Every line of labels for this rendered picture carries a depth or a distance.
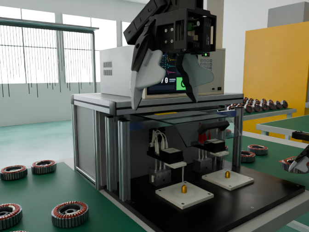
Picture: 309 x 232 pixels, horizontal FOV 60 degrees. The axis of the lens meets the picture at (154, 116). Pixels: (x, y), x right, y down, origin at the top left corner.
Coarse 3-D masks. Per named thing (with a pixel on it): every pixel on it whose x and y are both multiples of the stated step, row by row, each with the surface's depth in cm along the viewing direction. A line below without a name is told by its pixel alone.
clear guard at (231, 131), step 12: (156, 120) 84; (168, 120) 82; (180, 120) 82; (192, 120) 82; (204, 120) 84; (216, 120) 87; (228, 120) 89; (180, 132) 76; (192, 132) 78; (216, 132) 83; (228, 132) 85; (192, 144) 75
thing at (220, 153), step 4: (220, 140) 116; (204, 144) 116; (208, 144) 114; (212, 144) 112; (216, 144) 111; (220, 144) 113; (224, 144) 114; (200, 148) 118; (204, 148) 116; (208, 148) 114; (212, 148) 112; (216, 148) 112; (220, 148) 113; (224, 148) 115; (212, 152) 112; (216, 152) 112; (220, 152) 112; (224, 152) 112; (228, 152) 113; (220, 156) 110
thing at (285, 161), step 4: (284, 160) 116; (288, 160) 116; (292, 160) 117; (284, 164) 113; (288, 164) 112; (308, 164) 110; (284, 168) 113; (288, 168) 111; (296, 168) 109; (308, 168) 109; (292, 172) 111; (296, 172) 109; (300, 172) 110; (308, 172) 109
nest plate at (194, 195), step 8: (176, 184) 104; (184, 184) 104; (192, 184) 104; (160, 192) 97; (168, 192) 97; (176, 192) 97; (192, 192) 97; (200, 192) 97; (208, 192) 97; (168, 200) 93; (176, 200) 91; (184, 200) 91; (192, 200) 91; (200, 200) 92; (184, 208) 88
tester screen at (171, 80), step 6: (162, 60) 100; (168, 60) 102; (174, 60) 103; (162, 66) 100; (168, 66) 102; (174, 66) 104; (168, 72) 102; (174, 72) 104; (168, 78) 103; (174, 78) 105; (156, 84) 100; (162, 84) 102; (168, 84) 103; (174, 84) 105; (150, 90) 99; (156, 90) 100; (162, 90) 102; (168, 90) 104; (174, 90) 105; (180, 90) 107
